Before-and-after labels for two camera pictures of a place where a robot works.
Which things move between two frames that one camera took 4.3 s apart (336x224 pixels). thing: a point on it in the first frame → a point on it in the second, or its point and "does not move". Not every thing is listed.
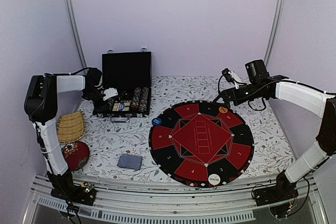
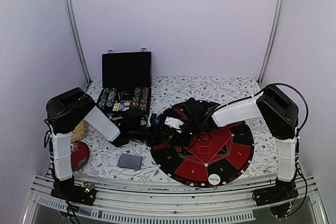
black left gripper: [102, 107] → [157, 135]
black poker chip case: [129, 73] does not move
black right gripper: [227, 94] → [181, 140]
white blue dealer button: [214, 179] does not move
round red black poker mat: [201, 144] does not move
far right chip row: [143, 102] does not move
